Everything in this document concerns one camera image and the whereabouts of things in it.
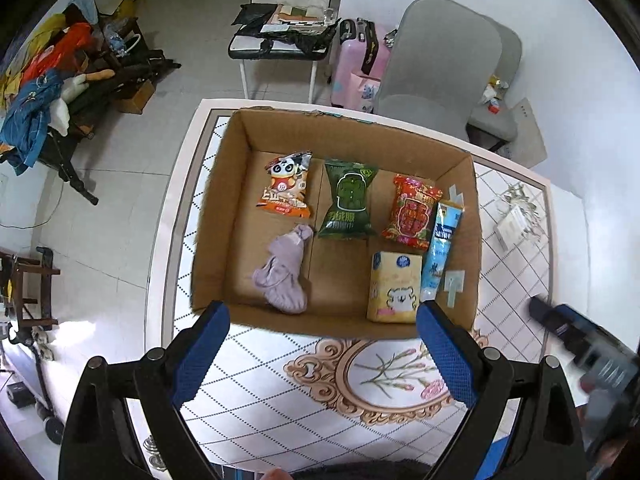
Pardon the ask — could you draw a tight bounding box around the grey chair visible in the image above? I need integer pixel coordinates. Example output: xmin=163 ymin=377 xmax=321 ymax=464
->
xmin=374 ymin=0 xmax=502 ymax=142
xmin=466 ymin=16 xmax=523 ymax=152

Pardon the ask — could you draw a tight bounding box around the open cardboard box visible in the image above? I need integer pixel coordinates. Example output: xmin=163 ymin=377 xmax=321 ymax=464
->
xmin=191 ymin=107 xmax=480 ymax=339

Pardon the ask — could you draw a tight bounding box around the tissue pack on chair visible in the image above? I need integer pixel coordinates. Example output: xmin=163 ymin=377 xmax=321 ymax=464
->
xmin=480 ymin=75 xmax=510 ymax=105

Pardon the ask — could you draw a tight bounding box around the red floral snack bag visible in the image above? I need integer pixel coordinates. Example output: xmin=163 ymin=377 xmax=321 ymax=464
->
xmin=382 ymin=174 xmax=442 ymax=250

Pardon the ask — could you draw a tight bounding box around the yellow bear tissue pack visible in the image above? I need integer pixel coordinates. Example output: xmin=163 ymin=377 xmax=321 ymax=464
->
xmin=367 ymin=252 xmax=422 ymax=324

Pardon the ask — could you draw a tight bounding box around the black bag on chair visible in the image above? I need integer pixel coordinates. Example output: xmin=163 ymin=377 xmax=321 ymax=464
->
xmin=228 ymin=3 xmax=337 ymax=61

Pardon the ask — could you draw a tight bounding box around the blue long snack tube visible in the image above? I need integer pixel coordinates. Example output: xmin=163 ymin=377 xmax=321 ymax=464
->
xmin=420 ymin=200 xmax=463 ymax=301

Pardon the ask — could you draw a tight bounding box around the patterned white tablecloth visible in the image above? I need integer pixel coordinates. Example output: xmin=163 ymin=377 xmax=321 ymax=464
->
xmin=144 ymin=99 xmax=556 ymax=471

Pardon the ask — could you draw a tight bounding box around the small brown cardboard box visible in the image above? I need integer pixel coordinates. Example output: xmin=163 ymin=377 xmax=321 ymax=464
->
xmin=113 ymin=80 xmax=155 ymax=115

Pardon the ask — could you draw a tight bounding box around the near grey chair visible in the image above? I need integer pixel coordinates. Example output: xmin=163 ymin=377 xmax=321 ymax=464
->
xmin=374 ymin=0 xmax=502 ymax=142

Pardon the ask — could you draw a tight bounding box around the far grey chair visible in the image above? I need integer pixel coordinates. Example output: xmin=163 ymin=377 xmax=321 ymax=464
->
xmin=466 ymin=16 xmax=523 ymax=152

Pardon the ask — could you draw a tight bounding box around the purple knotted cloth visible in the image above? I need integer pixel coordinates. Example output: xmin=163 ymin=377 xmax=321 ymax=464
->
xmin=252 ymin=224 xmax=314 ymax=315

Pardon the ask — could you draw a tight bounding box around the flat cardboard by wall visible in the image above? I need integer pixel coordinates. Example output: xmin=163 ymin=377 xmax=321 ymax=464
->
xmin=497 ymin=98 xmax=548 ymax=169

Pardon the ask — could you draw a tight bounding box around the small white box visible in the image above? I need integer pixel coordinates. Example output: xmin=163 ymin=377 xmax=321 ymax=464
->
xmin=495 ymin=206 xmax=529 ymax=252

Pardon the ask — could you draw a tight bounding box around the small red item on chair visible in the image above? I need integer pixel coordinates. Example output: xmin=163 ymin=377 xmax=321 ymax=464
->
xmin=488 ymin=99 xmax=500 ymax=115

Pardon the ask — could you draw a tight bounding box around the orange panda snack bag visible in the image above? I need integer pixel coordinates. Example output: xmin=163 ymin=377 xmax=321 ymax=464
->
xmin=256 ymin=152 xmax=312 ymax=219

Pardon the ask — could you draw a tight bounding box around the green wet wipes pack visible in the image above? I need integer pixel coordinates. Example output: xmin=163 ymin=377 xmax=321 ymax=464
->
xmin=318 ymin=159 xmax=378 ymax=240

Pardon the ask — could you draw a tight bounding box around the white padded chair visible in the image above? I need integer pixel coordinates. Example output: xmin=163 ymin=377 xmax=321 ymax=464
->
xmin=226 ymin=0 xmax=342 ymax=105

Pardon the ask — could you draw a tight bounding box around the pink suitcase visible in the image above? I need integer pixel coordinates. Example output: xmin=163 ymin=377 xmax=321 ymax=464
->
xmin=331 ymin=18 xmax=390 ymax=113

